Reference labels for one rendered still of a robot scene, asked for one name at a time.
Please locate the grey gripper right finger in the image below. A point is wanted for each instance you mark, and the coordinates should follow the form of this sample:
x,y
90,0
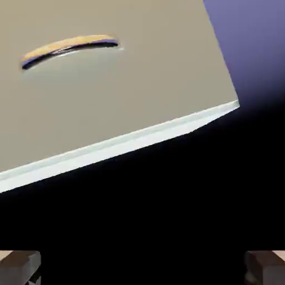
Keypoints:
x,y
265,269

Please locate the beige painted cabinet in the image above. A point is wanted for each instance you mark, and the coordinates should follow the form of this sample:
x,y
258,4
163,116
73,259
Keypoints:
x,y
138,138

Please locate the beige drawer front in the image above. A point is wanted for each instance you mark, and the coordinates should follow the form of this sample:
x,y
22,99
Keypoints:
x,y
133,84

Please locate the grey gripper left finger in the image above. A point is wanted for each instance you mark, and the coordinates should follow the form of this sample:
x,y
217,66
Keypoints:
x,y
17,267

